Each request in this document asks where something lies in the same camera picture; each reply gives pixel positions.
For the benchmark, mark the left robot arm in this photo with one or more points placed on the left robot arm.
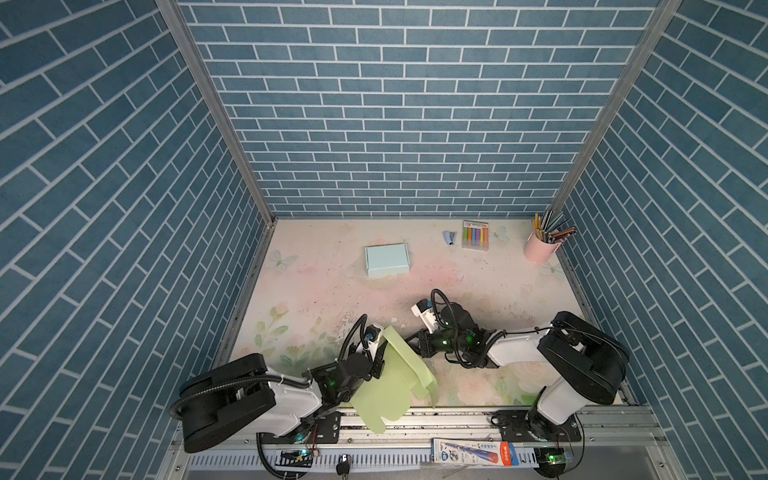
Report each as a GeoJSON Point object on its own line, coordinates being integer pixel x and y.
{"type": "Point", "coordinates": [216, 405]}

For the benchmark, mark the coloured marker pack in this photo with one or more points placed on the coloured marker pack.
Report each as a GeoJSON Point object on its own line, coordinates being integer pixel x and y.
{"type": "Point", "coordinates": [475, 235]}

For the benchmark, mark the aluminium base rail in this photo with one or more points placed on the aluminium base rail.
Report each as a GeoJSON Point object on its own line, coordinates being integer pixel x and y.
{"type": "Point", "coordinates": [619, 442]}

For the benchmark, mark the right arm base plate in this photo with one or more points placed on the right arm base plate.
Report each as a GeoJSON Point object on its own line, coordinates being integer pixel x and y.
{"type": "Point", "coordinates": [528, 425]}

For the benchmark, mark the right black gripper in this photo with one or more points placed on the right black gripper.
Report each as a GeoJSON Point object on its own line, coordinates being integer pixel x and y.
{"type": "Point", "coordinates": [423, 347]}

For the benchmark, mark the pink pencil cup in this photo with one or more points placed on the pink pencil cup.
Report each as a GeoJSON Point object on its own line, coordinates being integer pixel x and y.
{"type": "Point", "coordinates": [539, 252]}

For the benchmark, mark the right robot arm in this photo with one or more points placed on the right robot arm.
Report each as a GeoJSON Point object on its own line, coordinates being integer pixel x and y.
{"type": "Point", "coordinates": [590, 364]}

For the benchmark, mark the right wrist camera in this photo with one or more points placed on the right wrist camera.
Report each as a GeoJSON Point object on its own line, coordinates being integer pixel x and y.
{"type": "Point", "coordinates": [424, 310]}

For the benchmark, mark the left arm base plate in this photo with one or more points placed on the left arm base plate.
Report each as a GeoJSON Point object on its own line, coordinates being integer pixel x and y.
{"type": "Point", "coordinates": [325, 430]}

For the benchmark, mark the light green paper box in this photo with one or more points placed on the light green paper box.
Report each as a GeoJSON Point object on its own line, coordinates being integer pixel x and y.
{"type": "Point", "coordinates": [404, 376]}

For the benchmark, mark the red white blue package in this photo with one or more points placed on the red white blue package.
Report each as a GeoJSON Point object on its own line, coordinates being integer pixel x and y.
{"type": "Point", "coordinates": [465, 452]}

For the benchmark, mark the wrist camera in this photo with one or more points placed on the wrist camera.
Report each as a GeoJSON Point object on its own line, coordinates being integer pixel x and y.
{"type": "Point", "coordinates": [370, 341]}
{"type": "Point", "coordinates": [424, 310]}

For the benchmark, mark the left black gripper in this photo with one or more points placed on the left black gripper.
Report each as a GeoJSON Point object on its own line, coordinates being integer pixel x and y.
{"type": "Point", "coordinates": [379, 363]}

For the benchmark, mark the light blue paper box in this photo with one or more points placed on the light blue paper box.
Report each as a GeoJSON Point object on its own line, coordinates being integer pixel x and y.
{"type": "Point", "coordinates": [387, 260]}

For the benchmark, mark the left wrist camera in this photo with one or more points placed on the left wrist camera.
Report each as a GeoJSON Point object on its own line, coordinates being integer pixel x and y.
{"type": "Point", "coordinates": [370, 341]}

